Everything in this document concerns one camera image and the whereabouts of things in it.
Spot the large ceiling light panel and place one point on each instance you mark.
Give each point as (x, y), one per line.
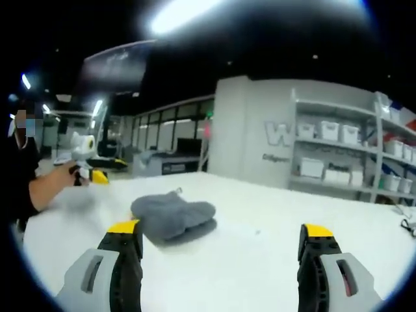
(187, 14)

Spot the yellow black device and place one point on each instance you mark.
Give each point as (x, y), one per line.
(112, 162)

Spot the person's left hand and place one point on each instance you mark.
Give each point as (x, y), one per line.
(72, 171)

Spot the grey metal shelving unit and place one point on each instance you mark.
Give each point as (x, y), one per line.
(367, 152)

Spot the grey towel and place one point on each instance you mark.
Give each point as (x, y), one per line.
(175, 216)

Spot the dark hanging ceiling screen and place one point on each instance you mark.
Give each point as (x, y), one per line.
(113, 70)

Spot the black monitor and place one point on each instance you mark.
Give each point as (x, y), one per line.
(188, 147)

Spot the grey workbench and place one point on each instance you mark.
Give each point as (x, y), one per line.
(180, 165)

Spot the person in black shirt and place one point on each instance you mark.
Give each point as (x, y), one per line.
(22, 169)

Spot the row of white storage bins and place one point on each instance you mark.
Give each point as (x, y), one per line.
(329, 130)

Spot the ceiling tube light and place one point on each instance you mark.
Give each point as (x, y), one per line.
(97, 108)
(25, 81)

